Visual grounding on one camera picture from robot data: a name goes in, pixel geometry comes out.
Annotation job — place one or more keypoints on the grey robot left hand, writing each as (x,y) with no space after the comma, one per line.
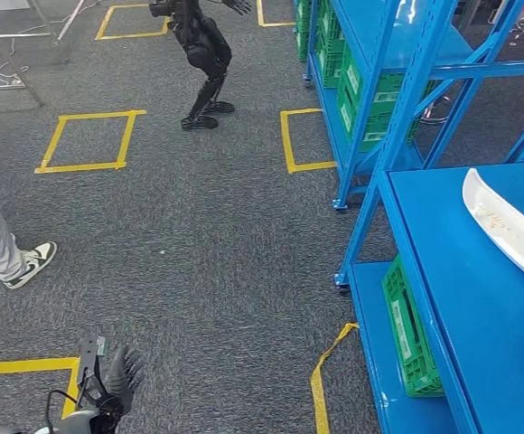
(118,380)

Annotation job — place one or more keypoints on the white curved plastic part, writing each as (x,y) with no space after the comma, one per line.
(506,233)

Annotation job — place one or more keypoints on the blue metal shelf rack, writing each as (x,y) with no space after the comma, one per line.
(469,335)
(379,36)

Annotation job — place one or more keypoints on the yellow floor tape outline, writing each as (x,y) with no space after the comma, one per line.
(288,144)
(18,366)
(318,401)
(131,36)
(81,166)

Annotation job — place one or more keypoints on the black humanoid robot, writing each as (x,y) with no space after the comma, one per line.
(203,48)

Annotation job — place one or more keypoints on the green plastic crate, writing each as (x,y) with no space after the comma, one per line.
(332,54)
(415,359)
(303,30)
(379,114)

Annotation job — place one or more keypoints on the chrome star stool base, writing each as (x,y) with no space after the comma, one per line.
(431,117)

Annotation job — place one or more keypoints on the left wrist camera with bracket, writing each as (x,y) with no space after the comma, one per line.
(88,359)

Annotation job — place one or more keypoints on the metal table frame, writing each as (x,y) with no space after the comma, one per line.
(30,88)

